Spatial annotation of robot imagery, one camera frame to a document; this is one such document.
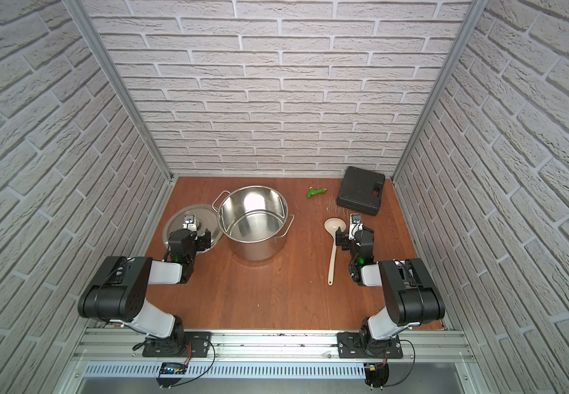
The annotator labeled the stainless steel pot lid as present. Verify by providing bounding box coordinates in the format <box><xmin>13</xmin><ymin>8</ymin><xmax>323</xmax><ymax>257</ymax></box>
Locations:
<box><xmin>162</xmin><ymin>205</ymin><xmax>223</xmax><ymax>255</ymax></box>

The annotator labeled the beige plastic ladle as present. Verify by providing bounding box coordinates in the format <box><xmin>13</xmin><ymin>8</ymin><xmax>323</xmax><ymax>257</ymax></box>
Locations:
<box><xmin>324</xmin><ymin>218</ymin><xmax>346</xmax><ymax>286</ymax></box>

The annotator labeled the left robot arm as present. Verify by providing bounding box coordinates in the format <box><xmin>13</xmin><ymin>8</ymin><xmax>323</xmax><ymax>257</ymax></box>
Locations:
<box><xmin>77</xmin><ymin>228</ymin><xmax>211</xmax><ymax>346</ymax></box>

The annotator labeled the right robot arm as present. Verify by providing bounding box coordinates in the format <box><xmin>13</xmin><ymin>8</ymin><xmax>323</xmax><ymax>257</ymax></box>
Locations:
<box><xmin>334</xmin><ymin>224</ymin><xmax>446</xmax><ymax>343</ymax></box>

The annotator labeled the black plastic case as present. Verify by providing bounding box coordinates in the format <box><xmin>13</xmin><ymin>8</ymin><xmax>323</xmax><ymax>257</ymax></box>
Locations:
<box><xmin>336</xmin><ymin>166</ymin><xmax>385</xmax><ymax>216</ymax></box>

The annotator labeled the green plastic tap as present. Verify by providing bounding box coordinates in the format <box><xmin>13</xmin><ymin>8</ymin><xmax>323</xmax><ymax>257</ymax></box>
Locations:
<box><xmin>307</xmin><ymin>186</ymin><xmax>327</xmax><ymax>200</ymax></box>

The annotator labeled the left controller board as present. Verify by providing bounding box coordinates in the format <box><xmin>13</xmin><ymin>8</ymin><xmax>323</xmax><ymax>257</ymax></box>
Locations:
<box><xmin>156</xmin><ymin>362</ymin><xmax>187</xmax><ymax>388</ymax></box>

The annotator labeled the controller board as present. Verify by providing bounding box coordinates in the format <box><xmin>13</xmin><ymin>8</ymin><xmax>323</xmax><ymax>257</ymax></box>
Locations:
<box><xmin>156</xmin><ymin>362</ymin><xmax>187</xmax><ymax>388</ymax></box>
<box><xmin>363</xmin><ymin>363</ymin><xmax>389</xmax><ymax>390</ymax></box>

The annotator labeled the right controller board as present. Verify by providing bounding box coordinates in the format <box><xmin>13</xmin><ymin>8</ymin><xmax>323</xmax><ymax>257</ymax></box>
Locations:
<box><xmin>363</xmin><ymin>363</ymin><xmax>389</xmax><ymax>390</ymax></box>

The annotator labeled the white vent grille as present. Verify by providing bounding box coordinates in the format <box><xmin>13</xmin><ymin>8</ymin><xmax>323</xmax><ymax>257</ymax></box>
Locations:
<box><xmin>83</xmin><ymin>361</ymin><xmax>365</xmax><ymax>379</ymax></box>

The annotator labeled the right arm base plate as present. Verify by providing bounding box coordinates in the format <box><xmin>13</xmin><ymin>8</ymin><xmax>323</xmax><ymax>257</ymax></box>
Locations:
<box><xmin>336</xmin><ymin>332</ymin><xmax>404</xmax><ymax>360</ymax></box>

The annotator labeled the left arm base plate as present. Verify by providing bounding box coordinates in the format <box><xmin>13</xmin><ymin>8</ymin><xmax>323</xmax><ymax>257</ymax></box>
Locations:
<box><xmin>142</xmin><ymin>331</ymin><xmax>212</xmax><ymax>359</ymax></box>

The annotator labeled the aluminium front rail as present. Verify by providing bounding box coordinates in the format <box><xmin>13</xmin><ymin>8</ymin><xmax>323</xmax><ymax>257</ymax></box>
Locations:
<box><xmin>73</xmin><ymin>328</ymin><xmax>476</xmax><ymax>363</ymax></box>

